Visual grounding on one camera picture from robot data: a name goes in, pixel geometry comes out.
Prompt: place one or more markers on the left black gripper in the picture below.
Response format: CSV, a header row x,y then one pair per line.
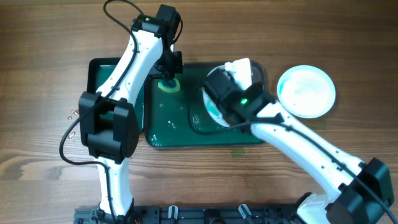
x,y
175,66

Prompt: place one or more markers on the green yellow sponge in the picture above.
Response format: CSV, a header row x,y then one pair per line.
x,y
169,86

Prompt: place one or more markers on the white plate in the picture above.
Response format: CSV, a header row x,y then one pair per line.
x,y
306,91
258,75

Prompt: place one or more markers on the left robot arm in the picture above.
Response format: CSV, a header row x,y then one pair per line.
x,y
108,125

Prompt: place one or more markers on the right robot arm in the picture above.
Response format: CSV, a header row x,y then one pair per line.
x,y
355,191

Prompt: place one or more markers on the large dark green tray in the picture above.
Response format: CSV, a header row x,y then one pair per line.
x,y
168,117

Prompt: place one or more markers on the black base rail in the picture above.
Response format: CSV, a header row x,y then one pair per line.
x,y
269,214

